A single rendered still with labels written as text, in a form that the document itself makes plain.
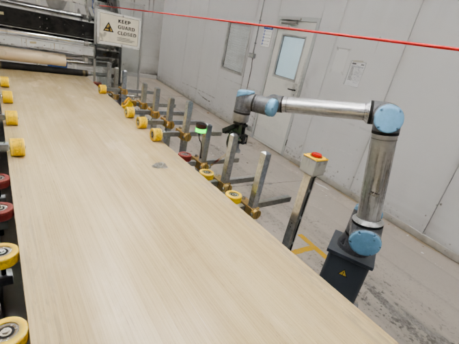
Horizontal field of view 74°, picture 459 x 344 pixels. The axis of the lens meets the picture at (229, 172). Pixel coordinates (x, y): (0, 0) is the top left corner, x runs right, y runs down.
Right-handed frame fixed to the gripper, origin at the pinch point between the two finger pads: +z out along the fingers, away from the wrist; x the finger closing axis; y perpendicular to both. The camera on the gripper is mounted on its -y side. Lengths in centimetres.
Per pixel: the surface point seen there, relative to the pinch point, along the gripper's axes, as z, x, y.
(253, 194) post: 6.4, -9.6, 34.8
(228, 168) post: 3.1, -8.7, 11.0
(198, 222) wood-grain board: 8, -46, 45
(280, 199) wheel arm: 14.6, 14.5, 31.7
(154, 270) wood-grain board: 8, -71, 63
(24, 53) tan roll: -12, -79, -246
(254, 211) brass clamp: 14.1, -9.7, 38.0
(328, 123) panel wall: 18, 268, -126
